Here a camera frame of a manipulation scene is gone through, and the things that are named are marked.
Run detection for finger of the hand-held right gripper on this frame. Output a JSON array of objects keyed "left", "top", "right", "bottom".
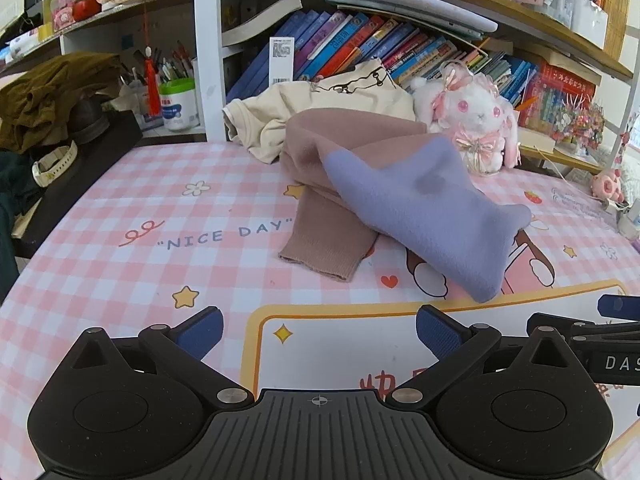
[
  {"left": 526, "top": 311, "right": 640, "bottom": 347},
  {"left": 597, "top": 294, "right": 640, "bottom": 320}
]

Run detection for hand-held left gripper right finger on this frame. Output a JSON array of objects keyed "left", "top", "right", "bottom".
[{"left": 386, "top": 304, "right": 569, "bottom": 409}]

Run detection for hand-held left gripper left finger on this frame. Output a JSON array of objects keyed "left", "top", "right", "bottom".
[{"left": 73, "top": 305, "right": 254, "bottom": 409}]

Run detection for purple and mauve sweater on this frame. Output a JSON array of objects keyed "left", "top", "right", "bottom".
[{"left": 277, "top": 109, "right": 533, "bottom": 305}]

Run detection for pink checked printed mat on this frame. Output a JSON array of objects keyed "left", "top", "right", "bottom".
[{"left": 0, "top": 140, "right": 640, "bottom": 480}]

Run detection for pink pig plush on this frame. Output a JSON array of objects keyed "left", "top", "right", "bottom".
[{"left": 590, "top": 167, "right": 626, "bottom": 203}]

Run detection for thin straw stick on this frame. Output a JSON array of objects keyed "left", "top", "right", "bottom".
[{"left": 535, "top": 146, "right": 601, "bottom": 201}]

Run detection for white flat box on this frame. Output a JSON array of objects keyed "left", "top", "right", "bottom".
[{"left": 517, "top": 127, "right": 558, "bottom": 156}]

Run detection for colourful flower bouquet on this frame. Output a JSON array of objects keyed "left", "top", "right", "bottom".
[{"left": 550, "top": 100, "right": 606, "bottom": 151}]

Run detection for red printed box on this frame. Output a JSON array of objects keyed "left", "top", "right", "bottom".
[{"left": 517, "top": 62, "right": 598, "bottom": 136}]

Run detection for cream wrist watch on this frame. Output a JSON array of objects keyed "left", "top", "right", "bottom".
[{"left": 31, "top": 140, "right": 79, "bottom": 188}]

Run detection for white and pink rabbit plush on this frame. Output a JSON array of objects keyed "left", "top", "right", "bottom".
[{"left": 410, "top": 60, "right": 523, "bottom": 177}]

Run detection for cream garment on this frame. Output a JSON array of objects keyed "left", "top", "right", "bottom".
[{"left": 221, "top": 58, "right": 418, "bottom": 165}]

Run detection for black round object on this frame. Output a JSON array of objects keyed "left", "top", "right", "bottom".
[{"left": 67, "top": 97, "right": 113, "bottom": 143}]

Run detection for clear pen holder with pens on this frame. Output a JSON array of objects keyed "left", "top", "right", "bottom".
[{"left": 117, "top": 47, "right": 166, "bottom": 131}]

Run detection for red tassel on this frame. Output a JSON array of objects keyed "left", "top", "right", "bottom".
[{"left": 141, "top": 0, "right": 163, "bottom": 118}]

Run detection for white bookshelf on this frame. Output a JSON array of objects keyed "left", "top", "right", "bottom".
[{"left": 0, "top": 0, "right": 640, "bottom": 181}]

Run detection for white narrow box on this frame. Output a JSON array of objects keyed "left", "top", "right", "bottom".
[{"left": 269, "top": 36, "right": 296, "bottom": 86}]

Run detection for olive green cloth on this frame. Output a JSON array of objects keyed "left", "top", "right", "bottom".
[{"left": 0, "top": 51, "right": 126, "bottom": 153}]

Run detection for white storage boxes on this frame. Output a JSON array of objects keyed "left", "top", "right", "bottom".
[{"left": 547, "top": 0, "right": 608, "bottom": 51}]

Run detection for row of books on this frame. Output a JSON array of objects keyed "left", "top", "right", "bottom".
[{"left": 227, "top": 10, "right": 538, "bottom": 111}]

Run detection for white tablet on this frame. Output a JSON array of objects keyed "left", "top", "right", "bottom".
[{"left": 367, "top": 0, "right": 500, "bottom": 36}]

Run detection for red pot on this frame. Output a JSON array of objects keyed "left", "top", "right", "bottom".
[{"left": 71, "top": 0, "right": 103, "bottom": 23}]

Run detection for pink small box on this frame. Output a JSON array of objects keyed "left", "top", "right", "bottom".
[{"left": 50, "top": 0, "right": 76, "bottom": 28}]

